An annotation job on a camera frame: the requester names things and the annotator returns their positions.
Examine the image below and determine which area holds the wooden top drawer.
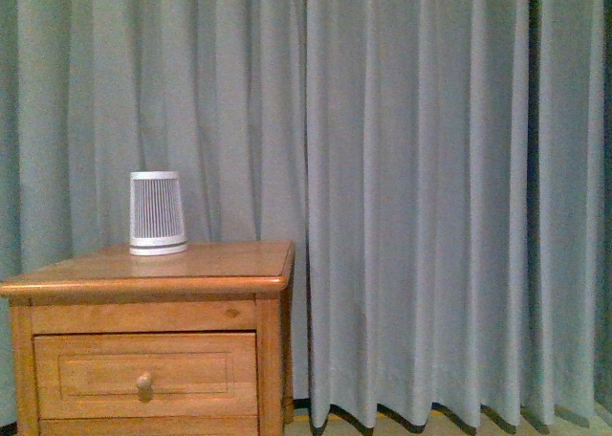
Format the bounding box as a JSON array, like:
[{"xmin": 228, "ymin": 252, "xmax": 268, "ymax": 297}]
[{"xmin": 34, "ymin": 333, "xmax": 257, "ymax": 419}]

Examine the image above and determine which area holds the wooden drawer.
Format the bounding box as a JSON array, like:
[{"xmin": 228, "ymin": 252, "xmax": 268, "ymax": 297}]
[
  {"xmin": 40, "ymin": 417, "xmax": 258, "ymax": 435},
  {"xmin": 34, "ymin": 333, "xmax": 257, "ymax": 419}
]

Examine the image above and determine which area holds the wooden lower drawer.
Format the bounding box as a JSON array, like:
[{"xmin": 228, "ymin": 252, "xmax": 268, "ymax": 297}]
[{"xmin": 40, "ymin": 417, "xmax": 258, "ymax": 435}]

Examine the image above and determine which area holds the grey-green curtain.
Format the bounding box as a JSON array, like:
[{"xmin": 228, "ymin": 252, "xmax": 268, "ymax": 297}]
[{"xmin": 1, "ymin": 0, "xmax": 611, "ymax": 427}]

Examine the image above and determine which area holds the white slatted conical device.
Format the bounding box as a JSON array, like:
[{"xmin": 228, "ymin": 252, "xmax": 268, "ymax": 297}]
[{"xmin": 129, "ymin": 171, "xmax": 187, "ymax": 256}]

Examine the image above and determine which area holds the wooden nightstand cabinet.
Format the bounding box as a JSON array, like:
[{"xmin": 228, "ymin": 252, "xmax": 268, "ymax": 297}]
[{"xmin": 1, "ymin": 241, "xmax": 295, "ymax": 435}]

